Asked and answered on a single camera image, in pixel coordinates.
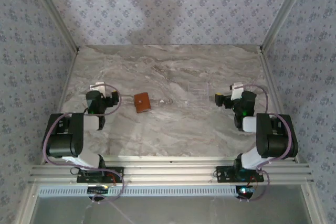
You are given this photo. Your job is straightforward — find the brown leather card holder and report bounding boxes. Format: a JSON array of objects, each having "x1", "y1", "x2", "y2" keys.
[{"x1": 133, "y1": 92, "x2": 152, "y2": 113}]

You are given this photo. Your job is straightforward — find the grey metal sheet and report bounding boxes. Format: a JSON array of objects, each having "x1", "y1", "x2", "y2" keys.
[{"x1": 31, "y1": 196, "x2": 314, "y2": 224}]

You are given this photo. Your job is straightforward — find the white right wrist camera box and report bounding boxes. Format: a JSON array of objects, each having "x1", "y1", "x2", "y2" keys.
[{"x1": 229, "y1": 82, "x2": 245, "y2": 101}]

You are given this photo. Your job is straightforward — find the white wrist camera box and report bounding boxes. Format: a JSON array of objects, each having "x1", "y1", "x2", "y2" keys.
[
  {"x1": 229, "y1": 82, "x2": 245, "y2": 101},
  {"x1": 89, "y1": 82, "x2": 106, "y2": 97}
]

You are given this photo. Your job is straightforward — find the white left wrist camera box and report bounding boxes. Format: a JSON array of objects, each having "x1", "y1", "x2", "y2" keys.
[{"x1": 89, "y1": 82, "x2": 106, "y2": 97}]

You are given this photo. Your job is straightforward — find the aluminium side rail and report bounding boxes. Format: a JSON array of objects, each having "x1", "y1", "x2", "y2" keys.
[
  {"x1": 258, "y1": 49, "x2": 300, "y2": 163},
  {"x1": 40, "y1": 49, "x2": 81, "y2": 164}
]

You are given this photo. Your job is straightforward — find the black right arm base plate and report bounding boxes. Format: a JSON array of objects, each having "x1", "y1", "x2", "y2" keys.
[{"x1": 215, "y1": 165, "x2": 264, "y2": 183}]

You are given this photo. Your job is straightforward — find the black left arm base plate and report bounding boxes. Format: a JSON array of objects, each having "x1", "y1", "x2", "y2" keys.
[{"x1": 76, "y1": 166, "x2": 124, "y2": 183}]

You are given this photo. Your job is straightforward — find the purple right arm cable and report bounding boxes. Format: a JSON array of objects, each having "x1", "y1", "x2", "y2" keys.
[{"x1": 237, "y1": 83, "x2": 294, "y2": 204}]

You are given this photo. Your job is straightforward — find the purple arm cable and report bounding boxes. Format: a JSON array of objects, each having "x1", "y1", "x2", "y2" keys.
[
  {"x1": 43, "y1": 84, "x2": 126, "y2": 205},
  {"x1": 237, "y1": 83, "x2": 294, "y2": 204}
]

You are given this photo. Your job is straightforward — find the aluminium extrusion base frame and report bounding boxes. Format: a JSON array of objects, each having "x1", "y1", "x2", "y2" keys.
[{"x1": 28, "y1": 155, "x2": 314, "y2": 185}]

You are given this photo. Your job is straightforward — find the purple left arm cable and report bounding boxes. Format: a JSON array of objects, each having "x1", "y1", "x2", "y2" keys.
[{"x1": 43, "y1": 84, "x2": 126, "y2": 205}]

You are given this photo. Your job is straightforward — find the grey slotted cable duct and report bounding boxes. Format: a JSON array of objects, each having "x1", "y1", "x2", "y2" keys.
[{"x1": 38, "y1": 185, "x2": 238, "y2": 198}]

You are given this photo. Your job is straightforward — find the aluminium corner post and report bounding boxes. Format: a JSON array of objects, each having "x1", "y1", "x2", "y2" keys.
[
  {"x1": 25, "y1": 0, "x2": 81, "y2": 53},
  {"x1": 261, "y1": 0, "x2": 314, "y2": 53}
]

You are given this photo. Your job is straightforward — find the thin pale wire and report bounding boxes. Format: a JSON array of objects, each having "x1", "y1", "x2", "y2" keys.
[{"x1": 109, "y1": 201, "x2": 133, "y2": 224}]

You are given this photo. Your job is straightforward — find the aluminium frame leg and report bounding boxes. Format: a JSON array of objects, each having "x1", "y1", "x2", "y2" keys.
[
  {"x1": 15, "y1": 183, "x2": 40, "y2": 224},
  {"x1": 300, "y1": 183, "x2": 325, "y2": 224}
]

